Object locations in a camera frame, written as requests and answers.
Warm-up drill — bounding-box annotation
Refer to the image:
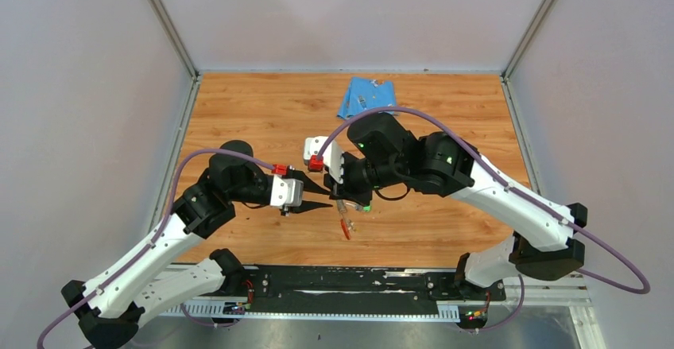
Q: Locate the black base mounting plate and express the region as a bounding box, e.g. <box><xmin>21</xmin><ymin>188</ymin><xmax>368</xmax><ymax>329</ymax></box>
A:
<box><xmin>212</xmin><ymin>265</ymin><xmax>506</xmax><ymax>316</ymax></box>

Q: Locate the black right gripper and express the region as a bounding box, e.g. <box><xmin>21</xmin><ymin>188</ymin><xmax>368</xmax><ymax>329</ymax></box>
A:
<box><xmin>322</xmin><ymin>151</ymin><xmax>403</xmax><ymax>207</ymax></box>

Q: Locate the metal keyring plate with spring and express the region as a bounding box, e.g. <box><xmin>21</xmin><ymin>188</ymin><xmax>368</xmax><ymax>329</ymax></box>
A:
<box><xmin>335</xmin><ymin>200</ymin><xmax>360</xmax><ymax>240</ymax></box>

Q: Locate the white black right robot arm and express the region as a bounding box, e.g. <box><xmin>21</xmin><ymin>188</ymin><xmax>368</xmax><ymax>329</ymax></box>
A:
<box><xmin>304</xmin><ymin>111</ymin><xmax>587</xmax><ymax>300</ymax></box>

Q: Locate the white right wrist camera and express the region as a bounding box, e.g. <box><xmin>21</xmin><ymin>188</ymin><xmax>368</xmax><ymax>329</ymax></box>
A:
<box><xmin>303</xmin><ymin>136</ymin><xmax>345</xmax><ymax>184</ymax></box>

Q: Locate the blue folded cloth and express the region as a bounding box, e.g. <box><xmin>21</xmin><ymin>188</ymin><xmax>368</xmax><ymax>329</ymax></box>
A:
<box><xmin>337</xmin><ymin>77</ymin><xmax>397</xmax><ymax>119</ymax></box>

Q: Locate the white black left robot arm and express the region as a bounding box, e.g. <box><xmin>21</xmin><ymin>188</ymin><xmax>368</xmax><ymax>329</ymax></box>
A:
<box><xmin>61</xmin><ymin>140</ymin><xmax>329</xmax><ymax>348</ymax></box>

